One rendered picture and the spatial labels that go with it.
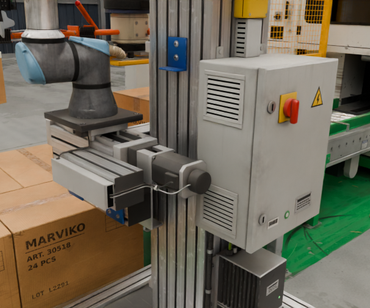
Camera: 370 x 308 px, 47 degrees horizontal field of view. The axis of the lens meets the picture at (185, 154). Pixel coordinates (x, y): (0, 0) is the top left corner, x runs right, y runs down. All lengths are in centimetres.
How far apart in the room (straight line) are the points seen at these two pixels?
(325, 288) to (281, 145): 144
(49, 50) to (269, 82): 60
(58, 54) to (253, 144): 59
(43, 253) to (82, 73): 84
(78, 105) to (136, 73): 194
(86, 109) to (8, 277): 81
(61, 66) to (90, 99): 13
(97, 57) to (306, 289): 162
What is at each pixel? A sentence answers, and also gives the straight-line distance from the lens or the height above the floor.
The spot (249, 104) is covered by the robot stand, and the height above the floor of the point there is 114.
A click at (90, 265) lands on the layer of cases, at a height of 27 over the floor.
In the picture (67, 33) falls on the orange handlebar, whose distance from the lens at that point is 184.
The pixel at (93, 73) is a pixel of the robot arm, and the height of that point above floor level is 117.
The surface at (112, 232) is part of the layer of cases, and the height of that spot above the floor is 40.
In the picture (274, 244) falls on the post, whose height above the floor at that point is 19.
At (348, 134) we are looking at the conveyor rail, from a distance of 303.
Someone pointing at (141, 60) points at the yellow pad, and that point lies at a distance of 191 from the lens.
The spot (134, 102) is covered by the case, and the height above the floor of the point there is 92.
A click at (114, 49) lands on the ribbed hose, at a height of 119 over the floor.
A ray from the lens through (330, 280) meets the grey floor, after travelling 250.
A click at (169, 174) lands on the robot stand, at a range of 106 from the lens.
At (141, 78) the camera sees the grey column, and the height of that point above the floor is 86.
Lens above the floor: 135
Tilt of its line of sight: 19 degrees down
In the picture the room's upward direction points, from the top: 1 degrees clockwise
